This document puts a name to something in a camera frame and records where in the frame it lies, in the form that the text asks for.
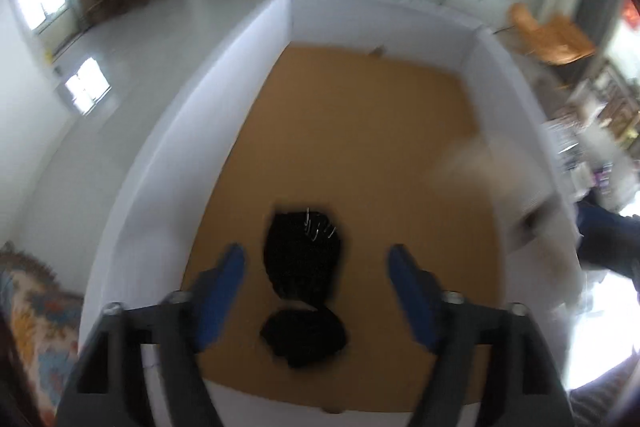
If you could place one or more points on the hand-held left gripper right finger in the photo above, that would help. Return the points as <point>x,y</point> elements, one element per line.
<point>410,292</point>

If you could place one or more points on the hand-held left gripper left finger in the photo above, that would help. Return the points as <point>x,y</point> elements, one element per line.
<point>224,289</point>

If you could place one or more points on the black garment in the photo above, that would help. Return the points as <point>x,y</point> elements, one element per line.
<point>300,267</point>

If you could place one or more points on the white-walled box with brown bottom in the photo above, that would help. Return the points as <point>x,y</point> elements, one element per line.
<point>165,167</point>

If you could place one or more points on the black crumpled cloth item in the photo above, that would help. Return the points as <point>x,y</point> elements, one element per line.
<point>305,337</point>

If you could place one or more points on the blurred beige object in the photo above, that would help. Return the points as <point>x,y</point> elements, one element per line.
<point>500,177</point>

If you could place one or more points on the colourful patterned blanket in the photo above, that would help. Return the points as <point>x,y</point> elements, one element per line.
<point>35,322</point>

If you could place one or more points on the person's blue jeans leg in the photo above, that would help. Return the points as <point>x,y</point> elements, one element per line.
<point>605,237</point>

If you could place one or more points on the cluttered shelf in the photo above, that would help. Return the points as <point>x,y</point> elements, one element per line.
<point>600,117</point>

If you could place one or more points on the orange chair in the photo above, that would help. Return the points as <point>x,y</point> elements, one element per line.
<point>550,37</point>

